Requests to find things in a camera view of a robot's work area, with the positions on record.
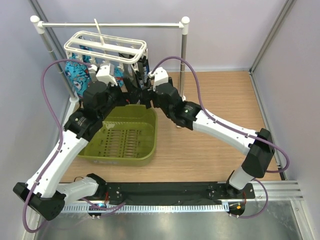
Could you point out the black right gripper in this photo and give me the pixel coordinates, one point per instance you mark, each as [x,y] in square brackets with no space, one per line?
[148,93]

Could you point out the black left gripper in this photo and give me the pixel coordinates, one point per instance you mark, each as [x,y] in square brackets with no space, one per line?
[126,98]

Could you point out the black patterned sock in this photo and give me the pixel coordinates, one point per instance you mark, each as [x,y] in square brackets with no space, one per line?
[146,68]
[137,71]

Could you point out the white clip sock hanger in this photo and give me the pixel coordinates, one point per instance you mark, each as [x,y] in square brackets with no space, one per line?
[107,48]

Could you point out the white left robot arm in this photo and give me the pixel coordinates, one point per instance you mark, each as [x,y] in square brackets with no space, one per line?
[43,193]

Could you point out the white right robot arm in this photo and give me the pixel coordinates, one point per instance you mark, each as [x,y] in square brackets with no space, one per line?
[255,145]

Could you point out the green plastic basket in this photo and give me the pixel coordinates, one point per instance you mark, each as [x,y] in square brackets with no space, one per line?
[128,137]

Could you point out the grey striped sock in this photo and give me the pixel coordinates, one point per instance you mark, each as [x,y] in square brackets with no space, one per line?
[93,71]

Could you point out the blue shark pattern sock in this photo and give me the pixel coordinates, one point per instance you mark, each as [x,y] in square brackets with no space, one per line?
[79,76]

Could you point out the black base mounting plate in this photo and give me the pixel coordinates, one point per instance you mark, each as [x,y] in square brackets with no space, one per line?
[174,193]

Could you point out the white metal drying rack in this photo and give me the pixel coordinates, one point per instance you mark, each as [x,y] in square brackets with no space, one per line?
[41,27]

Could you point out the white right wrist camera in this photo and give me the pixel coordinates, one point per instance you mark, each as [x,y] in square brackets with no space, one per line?
[160,76]

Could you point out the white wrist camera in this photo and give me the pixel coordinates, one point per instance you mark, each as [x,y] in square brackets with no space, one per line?
[160,76]
[105,74]

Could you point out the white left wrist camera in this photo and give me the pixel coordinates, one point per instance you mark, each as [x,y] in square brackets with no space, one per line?
[105,74]

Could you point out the aluminium slotted rail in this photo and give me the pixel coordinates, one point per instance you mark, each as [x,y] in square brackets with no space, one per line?
[82,207]

